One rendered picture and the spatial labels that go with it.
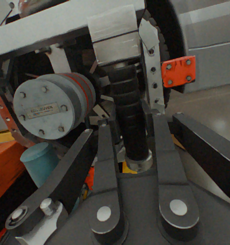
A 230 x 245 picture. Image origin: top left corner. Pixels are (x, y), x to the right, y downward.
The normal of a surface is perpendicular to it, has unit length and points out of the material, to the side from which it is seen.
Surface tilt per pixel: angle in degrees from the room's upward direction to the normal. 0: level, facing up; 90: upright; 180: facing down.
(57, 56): 90
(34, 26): 90
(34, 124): 90
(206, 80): 90
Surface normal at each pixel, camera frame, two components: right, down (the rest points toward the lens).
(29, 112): -0.07, 0.40
